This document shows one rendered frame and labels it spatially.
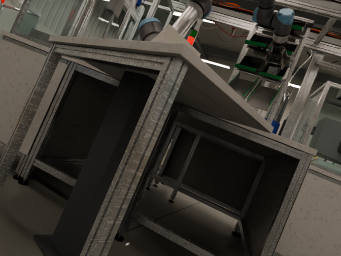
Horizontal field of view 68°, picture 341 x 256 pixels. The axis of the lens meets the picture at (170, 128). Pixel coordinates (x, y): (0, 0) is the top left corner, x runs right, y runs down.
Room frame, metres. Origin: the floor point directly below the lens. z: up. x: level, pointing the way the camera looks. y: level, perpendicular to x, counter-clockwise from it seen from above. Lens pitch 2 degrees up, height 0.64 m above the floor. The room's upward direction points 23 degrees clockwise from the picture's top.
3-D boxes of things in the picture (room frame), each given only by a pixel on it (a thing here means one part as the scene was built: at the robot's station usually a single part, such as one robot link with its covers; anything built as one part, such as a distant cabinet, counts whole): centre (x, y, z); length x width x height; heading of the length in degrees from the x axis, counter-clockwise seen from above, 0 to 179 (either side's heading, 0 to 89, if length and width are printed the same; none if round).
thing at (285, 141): (2.07, -0.15, 0.84); 1.50 x 1.41 x 0.03; 75
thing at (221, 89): (1.16, 0.14, 0.84); 0.90 x 0.70 x 0.03; 47
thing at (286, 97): (2.26, -0.82, 1.32); 0.14 x 0.14 x 0.38
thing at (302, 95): (2.49, -1.09, 1.56); 0.09 x 0.04 x 1.39; 75
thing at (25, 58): (2.35, 0.88, 0.43); 1.39 x 0.63 x 0.86; 165
